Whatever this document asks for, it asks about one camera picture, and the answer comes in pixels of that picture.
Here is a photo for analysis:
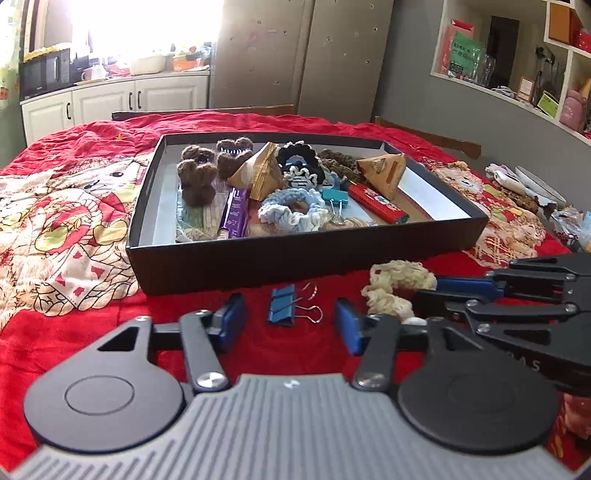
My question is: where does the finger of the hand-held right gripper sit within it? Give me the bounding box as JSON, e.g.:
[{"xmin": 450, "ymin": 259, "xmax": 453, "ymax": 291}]
[
  {"xmin": 436, "ymin": 252, "xmax": 591, "ymax": 302},
  {"xmin": 410, "ymin": 291, "xmax": 579, "ymax": 345}
]

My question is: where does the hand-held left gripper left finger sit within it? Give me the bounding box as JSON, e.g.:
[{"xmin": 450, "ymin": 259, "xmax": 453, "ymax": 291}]
[{"xmin": 95, "ymin": 293, "xmax": 247, "ymax": 393}]

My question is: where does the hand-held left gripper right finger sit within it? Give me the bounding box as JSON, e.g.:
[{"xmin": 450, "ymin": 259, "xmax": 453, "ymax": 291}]
[{"xmin": 335, "ymin": 298, "xmax": 491, "ymax": 394}]

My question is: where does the blue binder clip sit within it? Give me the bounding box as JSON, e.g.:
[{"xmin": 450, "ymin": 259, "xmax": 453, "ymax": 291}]
[
  {"xmin": 267, "ymin": 283, "xmax": 324, "ymax": 328},
  {"xmin": 321, "ymin": 186, "xmax": 350, "ymax": 227}
]

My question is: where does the cream crochet scrunchie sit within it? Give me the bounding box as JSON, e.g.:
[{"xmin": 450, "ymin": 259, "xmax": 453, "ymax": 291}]
[{"xmin": 361, "ymin": 260, "xmax": 438, "ymax": 320}]

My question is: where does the black cardboard box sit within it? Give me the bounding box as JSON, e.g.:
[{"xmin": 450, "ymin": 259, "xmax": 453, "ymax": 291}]
[{"xmin": 127, "ymin": 132, "xmax": 490, "ymax": 297}]

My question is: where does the purple snack bar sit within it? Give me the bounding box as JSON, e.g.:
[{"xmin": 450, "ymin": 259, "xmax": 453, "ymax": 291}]
[{"xmin": 217, "ymin": 186, "xmax": 250, "ymax": 240}]

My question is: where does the red snack bar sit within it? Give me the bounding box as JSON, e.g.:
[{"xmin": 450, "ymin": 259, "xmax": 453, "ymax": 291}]
[{"xmin": 346, "ymin": 182, "xmax": 410, "ymax": 226}]

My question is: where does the blue crochet scrunchie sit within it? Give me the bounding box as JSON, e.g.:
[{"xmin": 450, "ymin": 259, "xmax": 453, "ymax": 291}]
[{"xmin": 257, "ymin": 188, "xmax": 331, "ymax": 232}]

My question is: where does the brown pyramid snack packet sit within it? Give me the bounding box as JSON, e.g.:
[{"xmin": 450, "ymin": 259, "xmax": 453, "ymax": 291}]
[
  {"xmin": 357, "ymin": 152, "xmax": 407, "ymax": 200},
  {"xmin": 228, "ymin": 141, "xmax": 285, "ymax": 202}
]

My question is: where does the brown crochet hair clip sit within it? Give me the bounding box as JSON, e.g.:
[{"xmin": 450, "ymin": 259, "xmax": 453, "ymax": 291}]
[{"xmin": 178, "ymin": 137, "xmax": 254, "ymax": 206}]

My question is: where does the brown crochet scrunchie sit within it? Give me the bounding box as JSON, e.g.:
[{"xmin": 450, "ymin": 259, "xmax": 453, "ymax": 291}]
[{"xmin": 318, "ymin": 148, "xmax": 366, "ymax": 181}]

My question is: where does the black scrunchie with white lace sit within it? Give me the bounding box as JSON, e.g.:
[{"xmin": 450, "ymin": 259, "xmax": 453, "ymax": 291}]
[{"xmin": 276, "ymin": 141, "xmax": 327, "ymax": 188}]

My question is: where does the white and pink pouch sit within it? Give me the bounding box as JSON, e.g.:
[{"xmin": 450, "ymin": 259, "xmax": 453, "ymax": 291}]
[{"xmin": 484, "ymin": 163, "xmax": 527, "ymax": 195}]

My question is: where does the clear plastic bag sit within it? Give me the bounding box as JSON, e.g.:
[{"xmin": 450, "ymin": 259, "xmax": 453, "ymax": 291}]
[{"xmin": 551, "ymin": 207, "xmax": 591, "ymax": 253}]

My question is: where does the grey plate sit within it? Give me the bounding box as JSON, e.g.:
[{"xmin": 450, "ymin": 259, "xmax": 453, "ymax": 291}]
[{"xmin": 514, "ymin": 165, "xmax": 568, "ymax": 206}]

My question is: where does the red printed blanket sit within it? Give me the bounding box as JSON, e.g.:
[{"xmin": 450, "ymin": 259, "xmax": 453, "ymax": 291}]
[{"xmin": 0, "ymin": 111, "xmax": 591, "ymax": 472}]

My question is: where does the pink bag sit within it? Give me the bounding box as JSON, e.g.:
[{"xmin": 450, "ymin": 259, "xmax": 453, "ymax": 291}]
[{"xmin": 559, "ymin": 89, "xmax": 587, "ymax": 128}]

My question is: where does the dark wooden chair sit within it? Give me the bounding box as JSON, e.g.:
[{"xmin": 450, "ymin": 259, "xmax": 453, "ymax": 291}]
[{"xmin": 111, "ymin": 104, "xmax": 296, "ymax": 122}]

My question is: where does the clear drinking glass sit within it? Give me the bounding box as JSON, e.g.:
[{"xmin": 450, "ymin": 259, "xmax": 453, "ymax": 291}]
[{"xmin": 470, "ymin": 52, "xmax": 498, "ymax": 86}]

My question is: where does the white kitchen cabinet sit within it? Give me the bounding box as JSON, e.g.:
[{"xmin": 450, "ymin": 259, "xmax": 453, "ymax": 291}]
[{"xmin": 20, "ymin": 74, "xmax": 211, "ymax": 147}]

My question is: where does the orange box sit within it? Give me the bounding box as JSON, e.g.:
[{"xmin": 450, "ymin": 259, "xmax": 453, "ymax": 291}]
[{"xmin": 172, "ymin": 57, "xmax": 211, "ymax": 73}]

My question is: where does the white plastic container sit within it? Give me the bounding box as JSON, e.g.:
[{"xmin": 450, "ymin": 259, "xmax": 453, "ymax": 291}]
[{"xmin": 129, "ymin": 54, "xmax": 167, "ymax": 76}]

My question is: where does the silver refrigerator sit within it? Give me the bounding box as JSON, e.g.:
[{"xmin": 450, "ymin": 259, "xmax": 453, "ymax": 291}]
[{"xmin": 209, "ymin": 0, "xmax": 396, "ymax": 123}]

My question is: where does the black microwave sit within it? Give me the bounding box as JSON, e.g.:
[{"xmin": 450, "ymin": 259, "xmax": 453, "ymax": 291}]
[{"xmin": 19, "ymin": 48, "xmax": 71, "ymax": 100}]

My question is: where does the small green picture frame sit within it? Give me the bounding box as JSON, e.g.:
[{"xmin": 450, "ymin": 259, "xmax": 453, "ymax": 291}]
[{"xmin": 537, "ymin": 91, "xmax": 560, "ymax": 116}]

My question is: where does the white wall shelf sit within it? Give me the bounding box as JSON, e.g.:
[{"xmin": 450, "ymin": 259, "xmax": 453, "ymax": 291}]
[{"xmin": 536, "ymin": 0, "xmax": 591, "ymax": 136}]

